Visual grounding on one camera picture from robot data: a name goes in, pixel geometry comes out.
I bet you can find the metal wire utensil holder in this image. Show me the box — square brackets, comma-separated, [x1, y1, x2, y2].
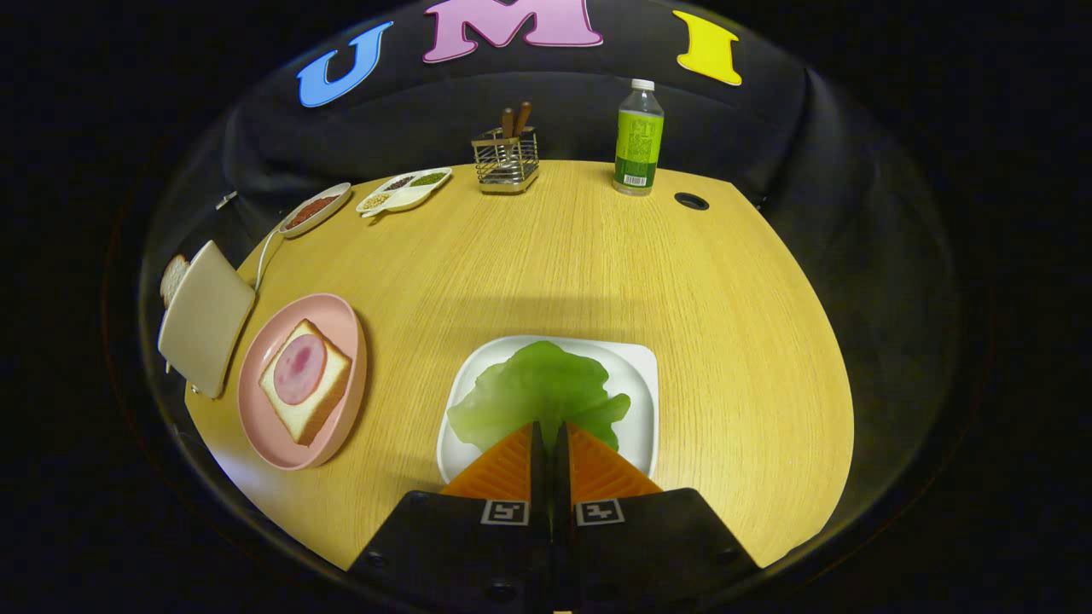
[472, 126, 540, 195]

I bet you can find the green lettuce leaf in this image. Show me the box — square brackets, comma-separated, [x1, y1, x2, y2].
[447, 341, 632, 453]

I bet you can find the beige round plate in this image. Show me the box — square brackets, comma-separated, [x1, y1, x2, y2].
[279, 182, 352, 238]

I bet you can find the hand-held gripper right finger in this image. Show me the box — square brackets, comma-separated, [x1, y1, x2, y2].
[553, 420, 762, 613]

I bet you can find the white toaster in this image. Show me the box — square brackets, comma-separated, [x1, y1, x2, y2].
[157, 240, 257, 399]

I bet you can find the plain bread slice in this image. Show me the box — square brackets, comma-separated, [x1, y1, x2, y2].
[160, 254, 190, 308]

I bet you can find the green label drink bottle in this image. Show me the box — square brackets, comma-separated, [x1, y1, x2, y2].
[613, 79, 665, 197]

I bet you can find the bread slice under ham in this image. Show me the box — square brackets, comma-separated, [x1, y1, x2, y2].
[258, 319, 353, 447]

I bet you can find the white square plate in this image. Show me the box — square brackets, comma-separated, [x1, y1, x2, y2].
[436, 335, 659, 484]

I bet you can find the white divided condiment dish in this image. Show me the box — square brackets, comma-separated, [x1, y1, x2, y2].
[356, 167, 453, 219]

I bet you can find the pink ham slice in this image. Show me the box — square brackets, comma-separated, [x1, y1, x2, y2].
[273, 334, 328, 406]

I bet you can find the pink round plate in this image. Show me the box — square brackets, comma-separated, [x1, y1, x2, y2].
[237, 293, 368, 472]

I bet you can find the white toaster cable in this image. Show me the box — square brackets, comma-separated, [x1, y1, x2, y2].
[254, 229, 287, 291]

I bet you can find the black backdrop cloth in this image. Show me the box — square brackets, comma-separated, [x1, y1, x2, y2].
[141, 0, 948, 342]

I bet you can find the brown meat steak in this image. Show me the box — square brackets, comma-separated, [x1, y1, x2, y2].
[286, 195, 340, 229]

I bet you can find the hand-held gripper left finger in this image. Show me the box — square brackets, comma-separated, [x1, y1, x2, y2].
[348, 420, 554, 614]

